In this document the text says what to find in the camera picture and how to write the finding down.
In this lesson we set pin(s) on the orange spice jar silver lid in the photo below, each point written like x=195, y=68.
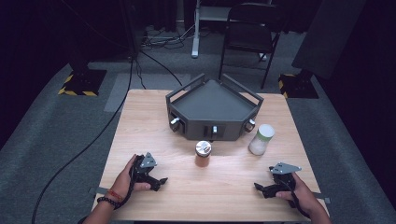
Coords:
x=203, y=155

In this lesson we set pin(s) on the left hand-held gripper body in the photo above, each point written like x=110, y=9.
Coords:
x=144, y=169

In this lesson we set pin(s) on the white spice jar green-rimmed lid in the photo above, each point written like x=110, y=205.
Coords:
x=261, y=141

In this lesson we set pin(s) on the dark grey corner rack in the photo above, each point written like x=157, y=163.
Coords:
x=214, y=109

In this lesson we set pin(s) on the black folding chair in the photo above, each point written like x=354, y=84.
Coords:
x=249, y=34

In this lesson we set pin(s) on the grey tape strip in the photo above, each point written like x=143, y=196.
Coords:
x=322, y=197
x=99, y=190

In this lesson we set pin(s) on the person's right hand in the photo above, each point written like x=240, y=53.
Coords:
x=300, y=196

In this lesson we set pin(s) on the black stand pole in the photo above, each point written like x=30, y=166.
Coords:
x=130, y=28

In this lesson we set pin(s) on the dark grey panel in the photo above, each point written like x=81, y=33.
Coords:
x=327, y=34

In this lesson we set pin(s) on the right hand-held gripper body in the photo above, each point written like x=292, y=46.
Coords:
x=284, y=177

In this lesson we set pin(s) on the black yellow striped stand base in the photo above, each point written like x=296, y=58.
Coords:
x=82, y=82
x=299, y=87

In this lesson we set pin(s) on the white desk leg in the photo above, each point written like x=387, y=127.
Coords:
x=196, y=34

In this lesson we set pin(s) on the person's left hand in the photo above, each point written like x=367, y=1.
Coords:
x=123, y=183

